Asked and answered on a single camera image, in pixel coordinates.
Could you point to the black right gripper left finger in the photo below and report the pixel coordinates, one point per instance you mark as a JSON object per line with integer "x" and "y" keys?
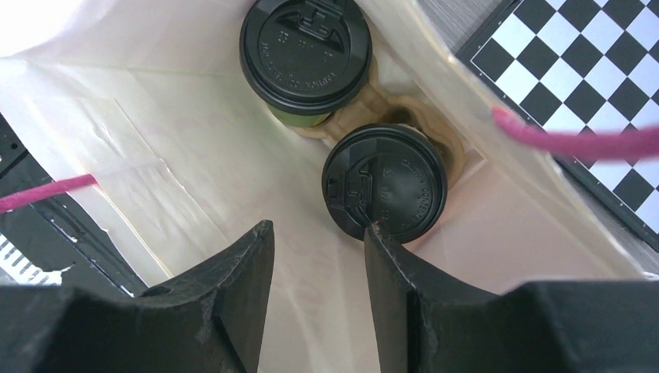
{"x": 209, "y": 318}

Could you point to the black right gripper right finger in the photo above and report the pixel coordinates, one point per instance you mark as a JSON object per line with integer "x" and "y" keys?
{"x": 426, "y": 320}

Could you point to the green paper cup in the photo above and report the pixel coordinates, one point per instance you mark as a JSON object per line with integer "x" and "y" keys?
{"x": 301, "y": 121}

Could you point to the paper gift bag pink handles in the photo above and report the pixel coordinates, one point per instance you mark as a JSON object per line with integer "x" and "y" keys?
{"x": 148, "y": 96}

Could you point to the black coffee cup lid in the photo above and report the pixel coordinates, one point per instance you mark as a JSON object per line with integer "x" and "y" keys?
{"x": 305, "y": 58}

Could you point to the black white chessboard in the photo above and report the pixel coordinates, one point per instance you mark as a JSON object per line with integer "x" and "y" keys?
{"x": 571, "y": 66}

